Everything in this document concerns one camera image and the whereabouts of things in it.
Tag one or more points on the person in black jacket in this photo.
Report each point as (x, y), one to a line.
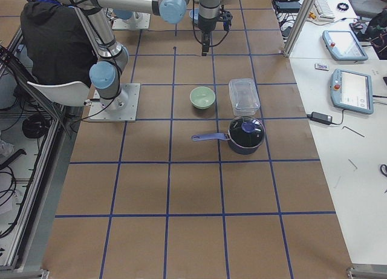
(56, 43)

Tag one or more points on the black allen key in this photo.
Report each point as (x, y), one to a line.
(353, 131)

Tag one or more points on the lower teach pendant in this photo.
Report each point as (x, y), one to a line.
(352, 91)

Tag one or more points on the white keyboard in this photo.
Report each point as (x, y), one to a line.
(323, 11)

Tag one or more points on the black power adapter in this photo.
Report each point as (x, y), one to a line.
(320, 118)

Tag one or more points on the upper teach pendant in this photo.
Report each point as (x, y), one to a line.
(343, 46)

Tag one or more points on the clear plastic container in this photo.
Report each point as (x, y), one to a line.
(244, 97)

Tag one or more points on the green bowl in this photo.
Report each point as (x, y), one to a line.
(202, 97)

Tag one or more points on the dark blue saucepan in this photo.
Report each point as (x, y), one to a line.
(244, 135)

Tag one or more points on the aluminium frame post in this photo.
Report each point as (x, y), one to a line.
(297, 26)

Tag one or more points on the teach pendant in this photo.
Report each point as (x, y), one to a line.
(343, 46)
(352, 91)

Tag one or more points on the white chair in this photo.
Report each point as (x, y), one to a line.
(72, 94)

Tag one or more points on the black power brick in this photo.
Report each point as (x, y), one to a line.
(287, 7)

